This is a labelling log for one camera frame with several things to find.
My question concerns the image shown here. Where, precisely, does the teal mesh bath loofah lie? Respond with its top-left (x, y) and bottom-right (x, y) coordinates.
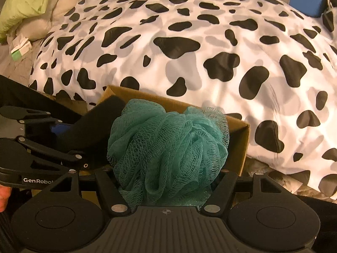
top-left (106, 98), bottom-right (230, 208)

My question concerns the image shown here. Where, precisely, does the cow print blanket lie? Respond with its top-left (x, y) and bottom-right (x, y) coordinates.
top-left (29, 0), bottom-right (336, 199)

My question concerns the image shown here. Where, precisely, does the cream quilted blanket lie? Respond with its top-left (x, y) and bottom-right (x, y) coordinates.
top-left (1, 0), bottom-right (78, 42)

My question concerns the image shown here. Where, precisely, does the brown cardboard box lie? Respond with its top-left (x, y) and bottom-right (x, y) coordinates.
top-left (98, 85), bottom-right (251, 203)

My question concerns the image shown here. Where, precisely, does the person left hand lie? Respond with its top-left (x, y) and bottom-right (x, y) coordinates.
top-left (0, 185), bottom-right (12, 213)

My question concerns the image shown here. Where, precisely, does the black pouch with cord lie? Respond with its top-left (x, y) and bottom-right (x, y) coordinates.
top-left (57, 95), bottom-right (125, 169)

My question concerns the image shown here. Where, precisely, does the small white green box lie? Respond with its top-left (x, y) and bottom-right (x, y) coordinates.
top-left (10, 35), bottom-right (32, 61)

